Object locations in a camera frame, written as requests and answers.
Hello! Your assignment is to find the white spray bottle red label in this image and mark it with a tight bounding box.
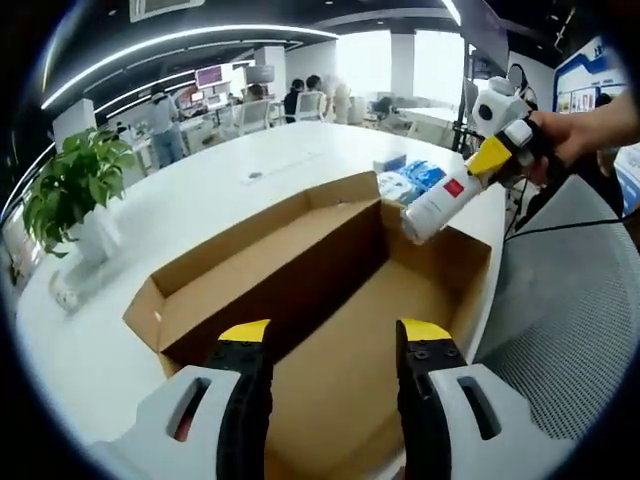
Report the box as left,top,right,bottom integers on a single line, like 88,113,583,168
402,172,489,246

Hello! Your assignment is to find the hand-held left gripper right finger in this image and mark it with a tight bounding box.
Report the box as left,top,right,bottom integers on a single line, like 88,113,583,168
395,318,571,480

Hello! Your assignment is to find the white office chair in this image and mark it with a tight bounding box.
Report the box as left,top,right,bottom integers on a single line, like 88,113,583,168
294,92,327,123
237,99,274,137

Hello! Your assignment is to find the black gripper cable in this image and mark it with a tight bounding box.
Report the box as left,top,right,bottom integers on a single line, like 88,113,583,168
504,179,627,240

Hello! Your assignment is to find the green plant in white pot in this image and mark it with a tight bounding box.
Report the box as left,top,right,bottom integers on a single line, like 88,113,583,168
22,127,139,266

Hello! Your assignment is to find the black monitor on stand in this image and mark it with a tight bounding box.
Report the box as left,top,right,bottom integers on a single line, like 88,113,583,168
462,0,511,76

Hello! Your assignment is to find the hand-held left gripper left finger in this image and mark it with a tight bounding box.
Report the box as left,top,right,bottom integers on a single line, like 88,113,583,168
112,318,274,480

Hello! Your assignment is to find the grey mesh office chair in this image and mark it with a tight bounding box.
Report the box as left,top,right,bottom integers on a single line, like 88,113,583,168
469,174,640,442

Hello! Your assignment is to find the white table socket panel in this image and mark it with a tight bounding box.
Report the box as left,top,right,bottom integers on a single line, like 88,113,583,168
239,149,326,187

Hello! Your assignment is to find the pink screen monitor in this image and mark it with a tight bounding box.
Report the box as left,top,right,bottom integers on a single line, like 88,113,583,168
195,66,224,88

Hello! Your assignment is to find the soft blue wet wipes pack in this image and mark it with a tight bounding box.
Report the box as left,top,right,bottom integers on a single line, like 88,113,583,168
377,159,450,205

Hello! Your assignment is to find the blue white wall poster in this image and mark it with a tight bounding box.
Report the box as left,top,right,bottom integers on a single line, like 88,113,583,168
552,34,629,114

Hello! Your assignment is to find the curved ceiling light strip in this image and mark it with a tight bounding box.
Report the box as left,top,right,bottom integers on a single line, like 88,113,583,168
40,25,341,110

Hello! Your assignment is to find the brown cardboard shoe box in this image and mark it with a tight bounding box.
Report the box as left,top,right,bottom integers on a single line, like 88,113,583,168
122,169,494,480

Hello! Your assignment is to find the ceiling air conditioner vent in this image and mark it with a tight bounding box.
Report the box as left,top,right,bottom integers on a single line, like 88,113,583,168
129,0,206,24

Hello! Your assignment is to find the person's right hand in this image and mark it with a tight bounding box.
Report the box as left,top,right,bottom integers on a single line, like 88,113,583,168
527,107,609,187

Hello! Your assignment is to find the patterned paper cup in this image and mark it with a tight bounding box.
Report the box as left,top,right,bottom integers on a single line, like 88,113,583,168
49,272,82,314

